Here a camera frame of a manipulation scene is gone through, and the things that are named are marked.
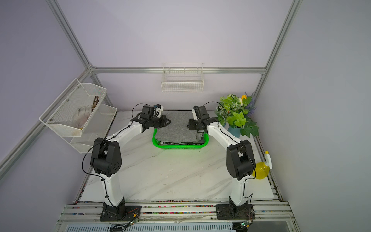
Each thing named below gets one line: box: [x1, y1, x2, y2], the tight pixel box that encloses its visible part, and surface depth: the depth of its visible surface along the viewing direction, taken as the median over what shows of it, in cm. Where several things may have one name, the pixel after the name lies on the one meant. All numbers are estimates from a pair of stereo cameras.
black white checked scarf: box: [158, 140, 205, 146], surface depth 95 cm
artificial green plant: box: [215, 92, 260, 138], surface depth 79 cm
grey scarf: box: [155, 110, 204, 142], surface depth 92 cm
